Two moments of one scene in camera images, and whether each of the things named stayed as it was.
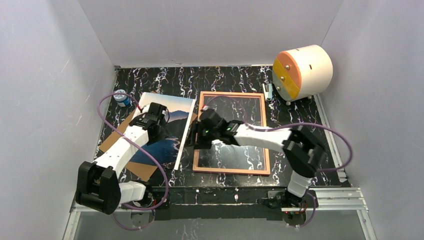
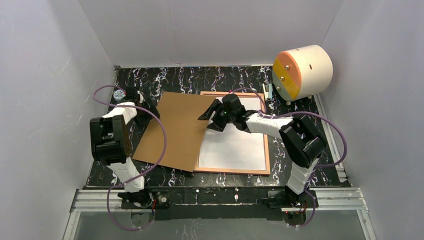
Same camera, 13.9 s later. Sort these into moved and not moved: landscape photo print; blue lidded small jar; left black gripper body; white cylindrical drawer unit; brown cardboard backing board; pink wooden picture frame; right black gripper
Moved: landscape photo print; brown cardboard backing board; right black gripper; left black gripper body
Not moved: pink wooden picture frame; blue lidded small jar; white cylindrical drawer unit
